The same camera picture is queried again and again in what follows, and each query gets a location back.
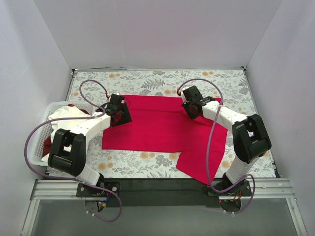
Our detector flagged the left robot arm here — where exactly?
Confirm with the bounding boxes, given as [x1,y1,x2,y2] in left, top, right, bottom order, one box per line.
[47,94,132,197]

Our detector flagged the white t shirt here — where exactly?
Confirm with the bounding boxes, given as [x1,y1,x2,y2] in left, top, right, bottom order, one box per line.
[40,105,93,163]

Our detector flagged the white plastic laundry basket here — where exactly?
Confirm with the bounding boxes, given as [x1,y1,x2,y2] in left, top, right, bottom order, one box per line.
[28,101,95,166]

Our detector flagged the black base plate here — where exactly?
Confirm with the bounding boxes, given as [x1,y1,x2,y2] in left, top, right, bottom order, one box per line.
[76,177,253,208]

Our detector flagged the purple cable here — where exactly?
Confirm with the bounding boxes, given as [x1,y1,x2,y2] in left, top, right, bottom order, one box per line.
[23,80,123,223]
[177,78,256,215]

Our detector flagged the aluminium frame rail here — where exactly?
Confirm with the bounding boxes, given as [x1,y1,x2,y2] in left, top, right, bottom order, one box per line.
[22,178,307,236]

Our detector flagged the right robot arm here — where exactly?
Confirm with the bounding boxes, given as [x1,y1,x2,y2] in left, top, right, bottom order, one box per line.
[177,86,272,196]

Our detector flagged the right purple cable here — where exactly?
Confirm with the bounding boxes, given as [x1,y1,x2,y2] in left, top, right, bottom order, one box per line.
[177,78,256,215]

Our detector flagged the dark red t shirt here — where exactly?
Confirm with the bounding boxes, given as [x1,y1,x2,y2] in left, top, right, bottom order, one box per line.
[42,104,91,158]

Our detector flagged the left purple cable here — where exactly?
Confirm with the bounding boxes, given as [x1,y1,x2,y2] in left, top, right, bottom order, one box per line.
[23,80,123,223]

